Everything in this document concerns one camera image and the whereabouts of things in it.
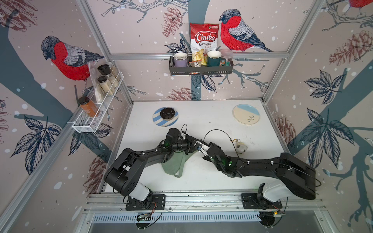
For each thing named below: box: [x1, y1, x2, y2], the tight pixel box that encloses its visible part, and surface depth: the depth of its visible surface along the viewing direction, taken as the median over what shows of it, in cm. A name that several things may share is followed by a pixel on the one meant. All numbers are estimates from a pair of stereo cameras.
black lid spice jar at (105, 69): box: [97, 64, 119, 88], surface depth 81 cm
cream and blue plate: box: [232, 103, 261, 125], surface depth 114 cm
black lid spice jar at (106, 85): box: [97, 75, 116, 96], surface depth 78 cm
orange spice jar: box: [77, 96, 99, 117], surface depth 68 cm
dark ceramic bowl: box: [159, 106, 176, 121], surface depth 109 cm
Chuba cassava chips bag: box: [189, 22, 221, 66], surface depth 81 cm
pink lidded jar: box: [220, 48, 234, 67], surface depth 87 cm
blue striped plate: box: [152, 106, 180, 128], surface depth 109 cm
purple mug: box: [173, 51, 188, 68], surface depth 85 cm
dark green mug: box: [206, 49, 227, 67], surface depth 85 cm
